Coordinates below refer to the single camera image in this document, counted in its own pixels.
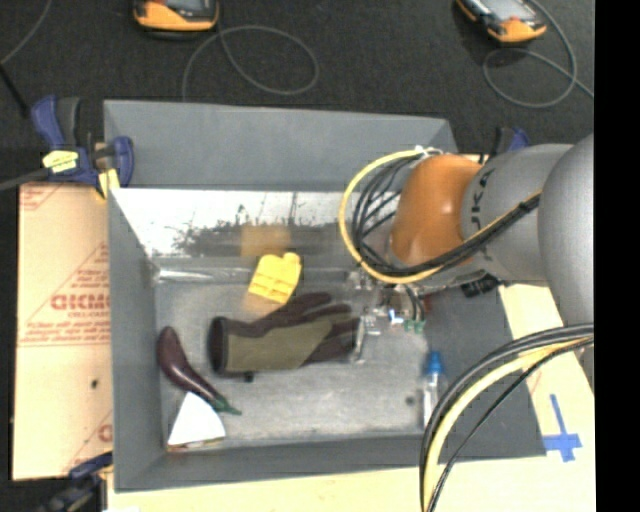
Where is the clear plastic bottle blue cap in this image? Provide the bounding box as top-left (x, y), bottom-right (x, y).
top-left (421, 349), bottom-right (450, 432)

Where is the brown cardboard board red print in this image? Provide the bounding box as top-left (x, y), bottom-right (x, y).
top-left (10, 181), bottom-right (115, 482)

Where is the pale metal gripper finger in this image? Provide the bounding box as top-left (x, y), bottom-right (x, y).
top-left (350, 306), bottom-right (383, 364)
top-left (348, 270), bottom-right (375, 302)

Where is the yellow toy block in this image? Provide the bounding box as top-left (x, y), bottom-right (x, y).
top-left (246, 251), bottom-right (304, 305)

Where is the grey metal bin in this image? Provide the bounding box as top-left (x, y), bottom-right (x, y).
top-left (102, 99), bottom-right (547, 492)

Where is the purple toy eggplant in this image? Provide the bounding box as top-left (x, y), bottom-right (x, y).
top-left (155, 325), bottom-right (243, 417)

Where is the brown and olive glove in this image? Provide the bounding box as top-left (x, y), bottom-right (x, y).
top-left (206, 291), bottom-right (364, 383)

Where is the black cylinder on white bracket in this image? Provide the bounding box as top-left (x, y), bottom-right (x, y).
top-left (458, 273), bottom-right (502, 300)

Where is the white triangular piece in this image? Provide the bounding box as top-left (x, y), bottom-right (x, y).
top-left (166, 391), bottom-right (228, 448)

